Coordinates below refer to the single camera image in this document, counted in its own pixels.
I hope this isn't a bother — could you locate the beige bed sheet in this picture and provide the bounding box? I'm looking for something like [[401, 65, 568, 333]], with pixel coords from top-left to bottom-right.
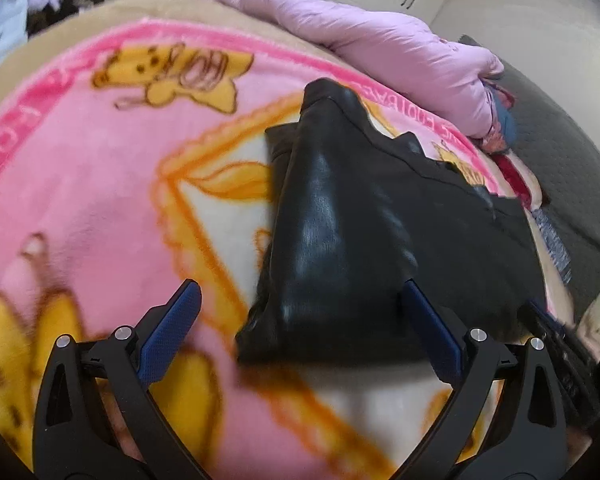
[[0, 0, 577, 331]]

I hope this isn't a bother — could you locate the pink cartoon fleece blanket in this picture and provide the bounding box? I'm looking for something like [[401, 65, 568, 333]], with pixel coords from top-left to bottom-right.
[[0, 18, 512, 479]]

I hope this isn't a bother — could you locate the black leather jacket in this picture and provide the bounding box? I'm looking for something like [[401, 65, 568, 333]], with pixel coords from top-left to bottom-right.
[[236, 78, 546, 365]]

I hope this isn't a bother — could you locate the light pink quilted duvet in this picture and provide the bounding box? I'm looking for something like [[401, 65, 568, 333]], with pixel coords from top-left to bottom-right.
[[213, 0, 501, 142]]

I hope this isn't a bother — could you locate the grey quilted headboard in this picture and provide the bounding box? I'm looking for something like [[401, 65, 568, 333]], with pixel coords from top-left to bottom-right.
[[456, 34, 600, 311]]

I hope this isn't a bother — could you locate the blue patterned pillow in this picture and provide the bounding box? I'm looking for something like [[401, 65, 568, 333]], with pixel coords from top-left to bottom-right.
[[531, 208, 572, 285]]

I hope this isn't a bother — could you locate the colourful folded clothes pile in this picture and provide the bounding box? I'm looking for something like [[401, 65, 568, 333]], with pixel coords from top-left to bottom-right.
[[478, 79, 545, 212]]

